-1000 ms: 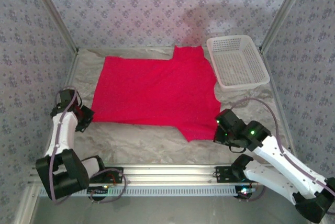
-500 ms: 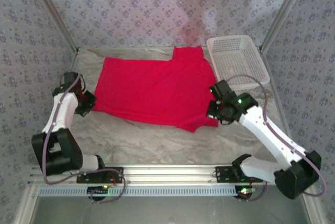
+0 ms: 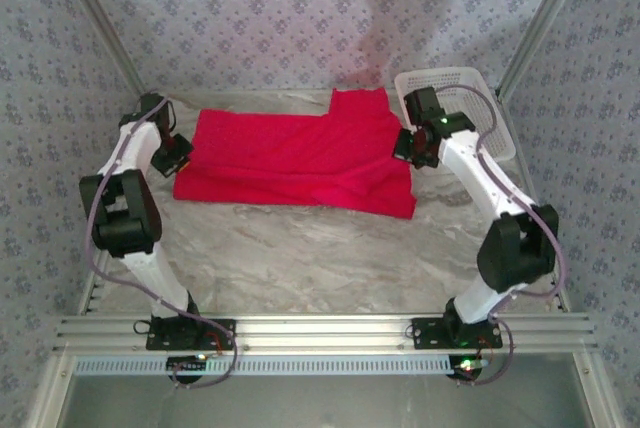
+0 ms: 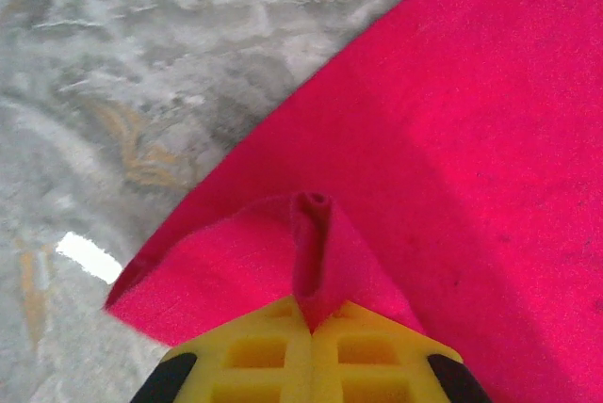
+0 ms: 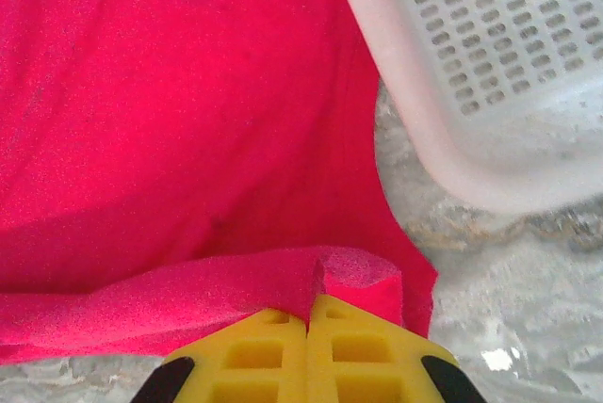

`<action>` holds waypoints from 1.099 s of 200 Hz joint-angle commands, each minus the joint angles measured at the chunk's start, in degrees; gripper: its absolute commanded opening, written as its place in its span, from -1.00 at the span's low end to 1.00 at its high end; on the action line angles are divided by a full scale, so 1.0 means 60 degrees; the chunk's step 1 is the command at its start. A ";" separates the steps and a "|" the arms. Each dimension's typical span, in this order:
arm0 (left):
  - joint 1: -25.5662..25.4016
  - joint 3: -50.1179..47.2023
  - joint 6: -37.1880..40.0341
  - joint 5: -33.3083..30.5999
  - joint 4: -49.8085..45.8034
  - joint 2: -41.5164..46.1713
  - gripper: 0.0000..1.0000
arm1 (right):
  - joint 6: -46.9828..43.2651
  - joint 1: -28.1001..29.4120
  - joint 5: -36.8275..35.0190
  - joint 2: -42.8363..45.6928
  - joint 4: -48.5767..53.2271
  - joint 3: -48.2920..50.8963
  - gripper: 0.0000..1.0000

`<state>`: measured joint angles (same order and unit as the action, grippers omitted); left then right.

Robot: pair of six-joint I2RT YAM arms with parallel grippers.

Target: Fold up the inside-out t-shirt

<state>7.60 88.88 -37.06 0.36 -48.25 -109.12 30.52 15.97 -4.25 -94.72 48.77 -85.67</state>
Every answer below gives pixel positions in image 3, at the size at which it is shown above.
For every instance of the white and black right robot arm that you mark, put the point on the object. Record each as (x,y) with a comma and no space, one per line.
(475,173)

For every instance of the aluminium frame post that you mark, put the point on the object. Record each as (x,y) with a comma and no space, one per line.
(102,23)
(541,23)

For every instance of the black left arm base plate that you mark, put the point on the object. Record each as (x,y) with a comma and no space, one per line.
(220,340)

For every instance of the red t-shirt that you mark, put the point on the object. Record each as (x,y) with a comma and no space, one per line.
(280,163)

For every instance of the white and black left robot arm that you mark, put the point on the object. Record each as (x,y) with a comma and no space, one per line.
(150,273)

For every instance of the aluminium mounting rail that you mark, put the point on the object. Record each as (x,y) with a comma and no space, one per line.
(325,333)

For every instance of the aluminium frame leg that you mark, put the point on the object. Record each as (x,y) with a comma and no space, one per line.
(597,393)
(47,393)

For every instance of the white perforated plastic basket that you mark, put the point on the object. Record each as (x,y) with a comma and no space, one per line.
(465,79)

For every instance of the aluminium table side rail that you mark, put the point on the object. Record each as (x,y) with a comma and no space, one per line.
(90,293)
(523,173)

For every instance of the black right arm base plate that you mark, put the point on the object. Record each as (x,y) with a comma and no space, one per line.
(427,335)

